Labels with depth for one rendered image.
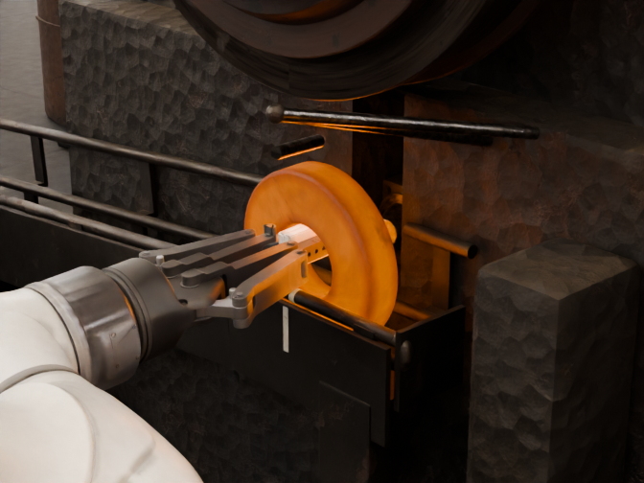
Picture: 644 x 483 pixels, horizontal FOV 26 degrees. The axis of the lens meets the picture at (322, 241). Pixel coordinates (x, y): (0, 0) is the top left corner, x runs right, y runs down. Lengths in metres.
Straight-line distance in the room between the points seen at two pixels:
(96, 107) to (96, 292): 0.53
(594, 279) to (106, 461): 0.36
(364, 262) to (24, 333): 0.29
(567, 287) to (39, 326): 0.35
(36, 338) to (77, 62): 0.62
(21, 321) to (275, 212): 0.29
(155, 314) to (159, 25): 0.44
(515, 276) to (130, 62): 0.59
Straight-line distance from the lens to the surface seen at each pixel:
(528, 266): 0.97
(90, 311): 0.97
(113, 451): 0.81
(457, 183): 1.11
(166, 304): 1.01
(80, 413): 0.81
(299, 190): 1.11
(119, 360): 0.99
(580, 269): 0.97
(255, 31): 1.07
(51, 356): 0.92
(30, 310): 0.96
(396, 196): 1.21
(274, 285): 1.05
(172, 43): 1.36
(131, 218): 1.41
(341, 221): 1.08
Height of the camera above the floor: 1.17
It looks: 21 degrees down
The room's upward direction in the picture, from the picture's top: straight up
